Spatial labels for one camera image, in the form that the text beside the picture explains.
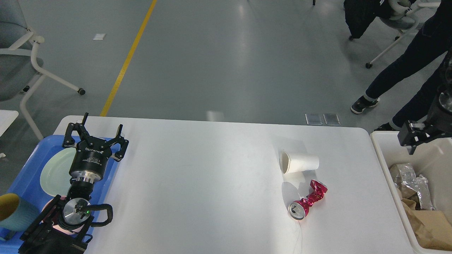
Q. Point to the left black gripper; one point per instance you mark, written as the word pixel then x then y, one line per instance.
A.
pixel 90 160

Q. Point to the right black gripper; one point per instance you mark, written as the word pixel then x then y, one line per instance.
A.
pixel 437 125

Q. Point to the crushed clear plastic bottle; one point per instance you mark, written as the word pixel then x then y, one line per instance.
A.
pixel 403 175

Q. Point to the mint green plate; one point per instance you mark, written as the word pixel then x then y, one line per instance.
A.
pixel 55 177

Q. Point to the pink mug dark inside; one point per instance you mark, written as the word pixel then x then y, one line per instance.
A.
pixel 66 215

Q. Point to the brown paper bag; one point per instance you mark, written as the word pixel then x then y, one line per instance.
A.
pixel 431 228

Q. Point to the teal mug yellow inside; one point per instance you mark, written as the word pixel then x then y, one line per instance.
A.
pixel 16 214

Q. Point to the white paper cup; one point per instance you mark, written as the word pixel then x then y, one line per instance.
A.
pixel 294 162

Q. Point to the crushed red can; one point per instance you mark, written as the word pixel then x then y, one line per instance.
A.
pixel 299 209

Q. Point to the brown paper ball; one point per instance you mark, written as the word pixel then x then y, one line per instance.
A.
pixel 406 196

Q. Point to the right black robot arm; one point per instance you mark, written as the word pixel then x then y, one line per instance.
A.
pixel 444 92

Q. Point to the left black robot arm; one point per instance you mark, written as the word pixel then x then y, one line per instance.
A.
pixel 40 237

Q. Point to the white waste bin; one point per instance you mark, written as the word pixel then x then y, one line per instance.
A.
pixel 433 160

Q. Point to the white side table edge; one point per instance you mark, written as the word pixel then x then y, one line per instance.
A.
pixel 7 117

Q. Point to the grey office chair left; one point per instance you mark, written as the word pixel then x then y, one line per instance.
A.
pixel 20 68

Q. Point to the grey office chair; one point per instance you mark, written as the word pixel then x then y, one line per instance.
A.
pixel 405 20
pixel 20 68

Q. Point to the person in dark trousers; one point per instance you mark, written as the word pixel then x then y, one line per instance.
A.
pixel 433 39

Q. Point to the grey office chair right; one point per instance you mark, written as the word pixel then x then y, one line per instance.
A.
pixel 405 20

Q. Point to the black jacket on chair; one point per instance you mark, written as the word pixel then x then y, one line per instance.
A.
pixel 359 14

